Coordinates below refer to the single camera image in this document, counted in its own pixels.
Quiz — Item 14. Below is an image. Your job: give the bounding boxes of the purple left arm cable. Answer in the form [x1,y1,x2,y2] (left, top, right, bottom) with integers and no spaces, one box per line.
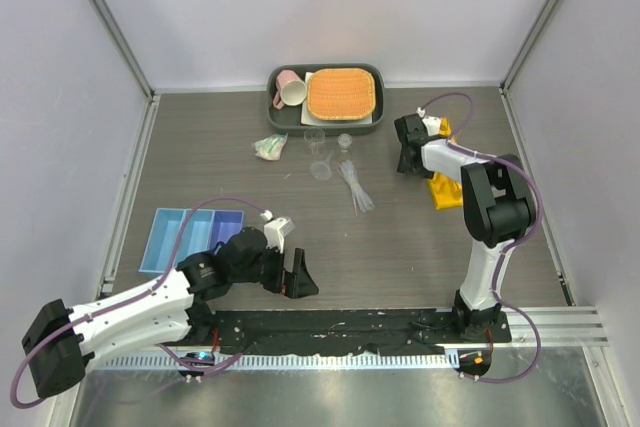
[10,196,266,408]

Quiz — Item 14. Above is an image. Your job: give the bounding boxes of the clear glass stoppered bottle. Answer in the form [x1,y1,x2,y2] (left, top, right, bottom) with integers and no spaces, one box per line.
[337,133,353,152]

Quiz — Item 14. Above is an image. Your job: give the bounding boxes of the clear glass beaker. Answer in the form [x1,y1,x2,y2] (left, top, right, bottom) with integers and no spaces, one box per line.
[304,127,325,156]

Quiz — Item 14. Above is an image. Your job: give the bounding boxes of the bundle of plastic pipettes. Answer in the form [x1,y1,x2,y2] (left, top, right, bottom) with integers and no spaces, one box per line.
[338,160,375,212]

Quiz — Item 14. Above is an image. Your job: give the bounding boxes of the plastic glove packet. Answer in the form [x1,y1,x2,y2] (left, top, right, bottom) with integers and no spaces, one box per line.
[253,134,288,162]

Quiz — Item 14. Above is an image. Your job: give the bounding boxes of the blue three-compartment organizer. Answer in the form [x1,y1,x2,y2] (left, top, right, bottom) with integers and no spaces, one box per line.
[138,208,244,278]

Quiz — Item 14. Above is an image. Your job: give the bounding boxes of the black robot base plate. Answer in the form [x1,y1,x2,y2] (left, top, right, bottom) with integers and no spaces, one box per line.
[155,307,512,356]

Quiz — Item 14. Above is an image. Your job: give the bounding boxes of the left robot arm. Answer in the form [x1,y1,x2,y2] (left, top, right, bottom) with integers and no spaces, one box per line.
[22,228,319,401]

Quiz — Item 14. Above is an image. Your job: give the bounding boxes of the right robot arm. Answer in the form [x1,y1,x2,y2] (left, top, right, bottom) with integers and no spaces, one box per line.
[394,113,539,342]

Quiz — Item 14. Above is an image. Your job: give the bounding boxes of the pink ceramic mug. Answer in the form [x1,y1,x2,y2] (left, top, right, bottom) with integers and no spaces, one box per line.
[272,69,307,109]

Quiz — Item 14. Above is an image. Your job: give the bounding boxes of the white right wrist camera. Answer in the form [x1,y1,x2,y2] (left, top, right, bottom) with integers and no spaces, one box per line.
[416,107,442,138]

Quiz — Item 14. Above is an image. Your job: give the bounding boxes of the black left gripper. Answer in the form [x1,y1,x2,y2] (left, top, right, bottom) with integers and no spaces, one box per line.
[231,240,318,298]

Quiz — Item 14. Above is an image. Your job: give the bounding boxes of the white slotted cable duct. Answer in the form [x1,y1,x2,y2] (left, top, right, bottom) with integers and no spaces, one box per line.
[99,349,459,371]

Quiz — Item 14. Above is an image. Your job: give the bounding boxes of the yellow test tube rack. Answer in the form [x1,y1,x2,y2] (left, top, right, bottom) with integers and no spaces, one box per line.
[427,117,463,210]

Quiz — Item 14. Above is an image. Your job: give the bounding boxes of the dark green plastic tray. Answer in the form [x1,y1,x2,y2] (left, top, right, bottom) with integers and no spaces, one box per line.
[266,63,385,137]

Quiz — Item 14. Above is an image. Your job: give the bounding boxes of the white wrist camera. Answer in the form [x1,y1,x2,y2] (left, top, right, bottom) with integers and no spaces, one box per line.
[260,210,295,253]
[416,107,442,138]

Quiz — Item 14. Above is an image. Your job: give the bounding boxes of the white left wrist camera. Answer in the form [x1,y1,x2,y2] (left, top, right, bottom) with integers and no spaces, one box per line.
[260,210,295,253]

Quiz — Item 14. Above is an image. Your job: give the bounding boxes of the clear plastic funnel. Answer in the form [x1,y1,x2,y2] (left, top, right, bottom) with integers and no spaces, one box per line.
[309,151,334,181]

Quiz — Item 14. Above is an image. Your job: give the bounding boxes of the orange woven basket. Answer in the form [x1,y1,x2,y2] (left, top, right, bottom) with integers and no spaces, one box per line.
[306,68,377,121]

